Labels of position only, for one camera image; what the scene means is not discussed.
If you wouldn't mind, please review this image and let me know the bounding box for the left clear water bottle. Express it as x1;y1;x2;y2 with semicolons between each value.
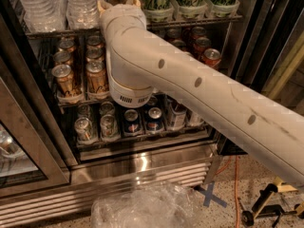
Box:
20;0;67;32

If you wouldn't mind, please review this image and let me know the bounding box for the silver can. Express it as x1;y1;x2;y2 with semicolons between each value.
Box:
100;114;119;138
74;117;95;142

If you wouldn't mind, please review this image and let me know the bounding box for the blue pepsi can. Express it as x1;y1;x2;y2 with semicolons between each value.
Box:
146;107;163;131
123;109;141;134

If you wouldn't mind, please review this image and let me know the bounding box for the gold can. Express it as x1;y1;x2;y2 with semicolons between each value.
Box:
85;62;108;94
51;64;81;98

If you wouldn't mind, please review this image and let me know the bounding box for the right white cap bottle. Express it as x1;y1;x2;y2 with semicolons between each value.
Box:
187;110;203;126

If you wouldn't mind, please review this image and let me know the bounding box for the right blue Pepsi can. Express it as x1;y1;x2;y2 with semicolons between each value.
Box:
146;107;163;131

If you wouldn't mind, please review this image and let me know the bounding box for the orange cable on floor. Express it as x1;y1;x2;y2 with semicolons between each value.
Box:
214;155;241;228

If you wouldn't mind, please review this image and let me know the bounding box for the front middle gold can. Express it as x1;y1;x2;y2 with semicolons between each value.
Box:
85;62;108;94

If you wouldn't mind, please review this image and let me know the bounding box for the left glass fridge door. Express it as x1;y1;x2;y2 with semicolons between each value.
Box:
0;58;70;199

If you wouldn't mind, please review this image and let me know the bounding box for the glass fridge door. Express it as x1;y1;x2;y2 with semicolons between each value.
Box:
0;58;70;199
217;0;304;156

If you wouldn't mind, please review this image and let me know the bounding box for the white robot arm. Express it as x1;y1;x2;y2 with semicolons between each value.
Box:
97;0;304;190

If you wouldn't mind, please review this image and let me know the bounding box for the clear plastic wrap bundle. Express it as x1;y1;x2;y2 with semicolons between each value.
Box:
91;182;200;228

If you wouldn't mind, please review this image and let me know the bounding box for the right glass fridge door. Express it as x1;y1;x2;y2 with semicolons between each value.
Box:
217;0;304;156

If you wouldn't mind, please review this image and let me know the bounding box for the stainless steel display fridge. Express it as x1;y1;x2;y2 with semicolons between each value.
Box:
0;0;304;228

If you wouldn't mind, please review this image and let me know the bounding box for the right clear water bottle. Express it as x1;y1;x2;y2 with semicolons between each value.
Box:
66;0;99;29

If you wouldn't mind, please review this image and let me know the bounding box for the front right Coca-Cola can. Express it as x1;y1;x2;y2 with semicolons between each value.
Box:
202;48;221;69

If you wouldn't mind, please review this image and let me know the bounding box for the clear water bottle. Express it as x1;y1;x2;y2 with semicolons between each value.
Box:
66;0;99;29
20;0;67;32

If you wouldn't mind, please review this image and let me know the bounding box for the front left gold can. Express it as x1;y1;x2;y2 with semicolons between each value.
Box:
51;64;81;98

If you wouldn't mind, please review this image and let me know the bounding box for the left blue Pepsi can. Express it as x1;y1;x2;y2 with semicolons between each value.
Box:
123;109;141;134

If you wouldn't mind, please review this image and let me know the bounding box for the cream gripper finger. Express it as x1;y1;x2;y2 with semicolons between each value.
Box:
126;0;142;8
97;0;112;13

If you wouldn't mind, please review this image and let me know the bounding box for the left bottom silver can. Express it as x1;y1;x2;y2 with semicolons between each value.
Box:
74;117;95;142

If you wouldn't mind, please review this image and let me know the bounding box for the yellow black stand frame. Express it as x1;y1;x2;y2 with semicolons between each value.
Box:
241;177;304;228

